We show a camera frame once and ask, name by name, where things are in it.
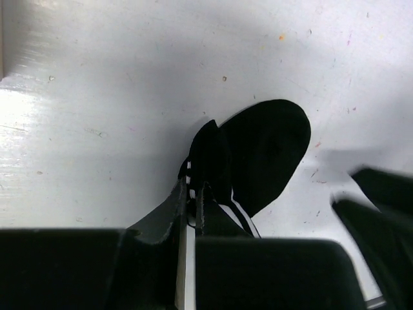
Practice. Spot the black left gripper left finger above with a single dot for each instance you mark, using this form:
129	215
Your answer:
132	268

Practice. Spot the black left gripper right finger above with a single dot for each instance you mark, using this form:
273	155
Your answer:
236	271

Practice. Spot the black sock with white stripes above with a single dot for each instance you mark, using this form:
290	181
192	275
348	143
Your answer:
238	168

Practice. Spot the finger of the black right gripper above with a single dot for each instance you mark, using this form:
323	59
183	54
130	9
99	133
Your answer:
383	232

